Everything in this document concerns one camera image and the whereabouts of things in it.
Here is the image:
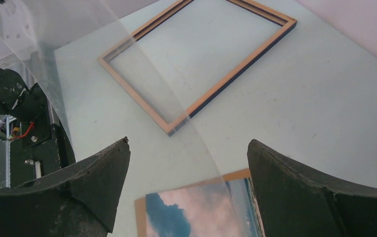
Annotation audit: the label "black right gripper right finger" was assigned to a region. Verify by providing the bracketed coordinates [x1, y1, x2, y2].
[247, 139, 377, 237]

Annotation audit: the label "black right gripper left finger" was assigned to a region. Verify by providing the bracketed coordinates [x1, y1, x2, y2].
[0, 137, 130, 237]

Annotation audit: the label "ocean sky photo print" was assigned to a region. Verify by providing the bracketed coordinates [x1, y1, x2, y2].
[146, 178, 264, 237]

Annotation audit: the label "clear acrylic frame sheet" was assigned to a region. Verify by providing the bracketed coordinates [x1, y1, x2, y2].
[0, 0, 221, 187]

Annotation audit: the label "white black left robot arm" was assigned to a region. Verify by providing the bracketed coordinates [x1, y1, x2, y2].
[0, 0, 50, 124]

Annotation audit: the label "brown frame backing board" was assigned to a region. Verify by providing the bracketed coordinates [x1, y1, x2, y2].
[134, 168, 251, 237]

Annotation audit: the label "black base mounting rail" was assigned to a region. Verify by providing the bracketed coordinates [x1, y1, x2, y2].
[9, 102, 76, 188]

